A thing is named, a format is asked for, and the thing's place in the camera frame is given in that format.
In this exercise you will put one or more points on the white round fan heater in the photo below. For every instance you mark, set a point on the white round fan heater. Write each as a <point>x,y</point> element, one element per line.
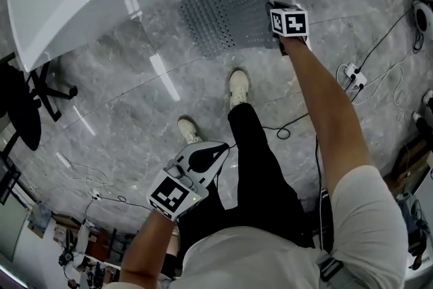
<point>423,17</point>

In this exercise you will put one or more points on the person's black trousers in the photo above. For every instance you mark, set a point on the person's black trousers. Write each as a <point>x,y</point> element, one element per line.
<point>257,162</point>

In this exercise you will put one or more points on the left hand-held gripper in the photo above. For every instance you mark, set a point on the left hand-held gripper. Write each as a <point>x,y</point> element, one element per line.
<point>169,196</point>

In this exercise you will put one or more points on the grey perforated rubber mat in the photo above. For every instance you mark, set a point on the grey perforated rubber mat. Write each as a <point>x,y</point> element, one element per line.
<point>230,23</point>

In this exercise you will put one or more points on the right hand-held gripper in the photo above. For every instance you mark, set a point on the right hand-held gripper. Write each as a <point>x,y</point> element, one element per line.
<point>291,23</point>

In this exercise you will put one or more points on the black office chair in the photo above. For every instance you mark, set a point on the black office chair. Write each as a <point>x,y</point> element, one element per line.
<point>20,105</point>

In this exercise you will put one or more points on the brown wooden furniture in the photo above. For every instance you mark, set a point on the brown wooden furniture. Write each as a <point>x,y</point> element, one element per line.
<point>411,162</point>

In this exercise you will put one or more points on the person's white shirt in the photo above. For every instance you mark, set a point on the person's white shirt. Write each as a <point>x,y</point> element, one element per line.
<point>270,260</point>

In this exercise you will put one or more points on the person's left forearm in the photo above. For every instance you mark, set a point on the person's left forearm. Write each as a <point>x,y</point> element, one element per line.
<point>145,247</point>

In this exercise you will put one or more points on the white power strip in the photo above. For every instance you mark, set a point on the white power strip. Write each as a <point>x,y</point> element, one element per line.
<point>353,75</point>

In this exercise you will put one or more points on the person's right forearm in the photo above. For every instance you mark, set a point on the person's right forearm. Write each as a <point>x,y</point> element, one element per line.
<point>324,105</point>

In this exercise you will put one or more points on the person's white shoe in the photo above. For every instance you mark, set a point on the person's white shoe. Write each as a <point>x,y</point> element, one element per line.
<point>188,130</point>
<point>239,88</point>

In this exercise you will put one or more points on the person's white left shoe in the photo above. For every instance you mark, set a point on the person's white left shoe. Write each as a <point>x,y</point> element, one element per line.
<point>188,130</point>

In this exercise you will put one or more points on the person's white right shoe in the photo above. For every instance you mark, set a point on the person's white right shoe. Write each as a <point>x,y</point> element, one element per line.
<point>239,88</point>

